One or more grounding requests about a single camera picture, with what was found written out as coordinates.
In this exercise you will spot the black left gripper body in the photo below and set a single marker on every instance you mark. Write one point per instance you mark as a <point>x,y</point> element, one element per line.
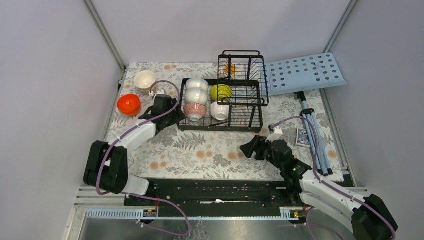
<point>174,116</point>

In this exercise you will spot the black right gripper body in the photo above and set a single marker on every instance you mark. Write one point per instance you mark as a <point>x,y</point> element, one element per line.
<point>264,150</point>

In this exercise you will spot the pink patterned bowl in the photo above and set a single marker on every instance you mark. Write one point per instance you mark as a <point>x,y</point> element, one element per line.
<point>195,111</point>

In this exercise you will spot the plain beige bowl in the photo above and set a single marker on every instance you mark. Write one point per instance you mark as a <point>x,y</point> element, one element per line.
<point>146,91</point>

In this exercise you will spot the orange bowl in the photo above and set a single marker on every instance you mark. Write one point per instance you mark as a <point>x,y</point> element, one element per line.
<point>127,103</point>
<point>133,113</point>

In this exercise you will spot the beige patterned bowl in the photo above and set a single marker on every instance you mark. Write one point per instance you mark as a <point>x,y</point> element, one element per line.
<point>145,79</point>

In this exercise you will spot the black wire dish rack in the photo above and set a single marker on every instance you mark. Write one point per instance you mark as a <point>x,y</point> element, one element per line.
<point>236,96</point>

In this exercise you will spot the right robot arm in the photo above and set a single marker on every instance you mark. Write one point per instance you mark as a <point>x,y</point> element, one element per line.
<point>367,217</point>

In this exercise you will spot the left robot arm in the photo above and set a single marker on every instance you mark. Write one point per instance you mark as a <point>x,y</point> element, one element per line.
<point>107,166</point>

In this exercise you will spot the white bowl in rack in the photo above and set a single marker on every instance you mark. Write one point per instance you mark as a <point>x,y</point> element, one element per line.
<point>196,96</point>

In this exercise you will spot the yellow-green bowl in rack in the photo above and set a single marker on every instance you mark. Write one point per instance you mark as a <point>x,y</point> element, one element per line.
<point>221,92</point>

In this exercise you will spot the blue card deck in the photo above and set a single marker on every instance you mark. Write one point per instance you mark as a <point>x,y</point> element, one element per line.
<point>302,138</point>

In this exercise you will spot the white bowl upper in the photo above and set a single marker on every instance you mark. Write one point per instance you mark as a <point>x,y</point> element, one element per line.
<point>196,82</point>

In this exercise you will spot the white bowl front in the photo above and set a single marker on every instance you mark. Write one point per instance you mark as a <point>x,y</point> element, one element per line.
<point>219,112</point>

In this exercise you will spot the blue tripod legs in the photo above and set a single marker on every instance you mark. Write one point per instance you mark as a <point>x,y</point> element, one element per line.
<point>322,163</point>

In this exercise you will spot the yellow toy block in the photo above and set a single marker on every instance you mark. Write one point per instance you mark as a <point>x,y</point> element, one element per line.
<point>230,69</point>

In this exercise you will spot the blue perforated stand tray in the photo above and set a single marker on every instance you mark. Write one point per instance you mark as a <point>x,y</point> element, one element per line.
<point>312,72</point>

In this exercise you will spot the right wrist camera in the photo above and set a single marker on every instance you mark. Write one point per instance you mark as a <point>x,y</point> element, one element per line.
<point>276,133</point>

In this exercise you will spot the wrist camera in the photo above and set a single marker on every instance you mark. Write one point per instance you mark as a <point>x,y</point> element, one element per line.
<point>159,92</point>
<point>276,133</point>

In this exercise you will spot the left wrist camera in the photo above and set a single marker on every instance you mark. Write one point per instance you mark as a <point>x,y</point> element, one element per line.
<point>159,92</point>

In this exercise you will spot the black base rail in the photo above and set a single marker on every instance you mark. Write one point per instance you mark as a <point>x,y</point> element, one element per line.
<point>218,198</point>

